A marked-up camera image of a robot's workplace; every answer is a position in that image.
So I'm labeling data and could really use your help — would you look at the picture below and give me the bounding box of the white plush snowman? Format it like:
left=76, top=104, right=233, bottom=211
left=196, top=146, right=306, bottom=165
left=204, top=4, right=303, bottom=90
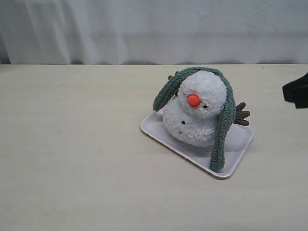
left=162, top=71, right=251, bottom=148

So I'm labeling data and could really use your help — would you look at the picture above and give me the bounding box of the white curtain backdrop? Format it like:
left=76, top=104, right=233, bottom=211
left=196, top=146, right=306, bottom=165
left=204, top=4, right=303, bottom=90
left=0, top=0, right=308, bottom=64

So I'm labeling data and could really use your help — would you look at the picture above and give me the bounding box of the white rectangular tray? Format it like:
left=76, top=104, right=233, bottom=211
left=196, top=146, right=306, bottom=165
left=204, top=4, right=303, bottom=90
left=140, top=112, right=255, bottom=180

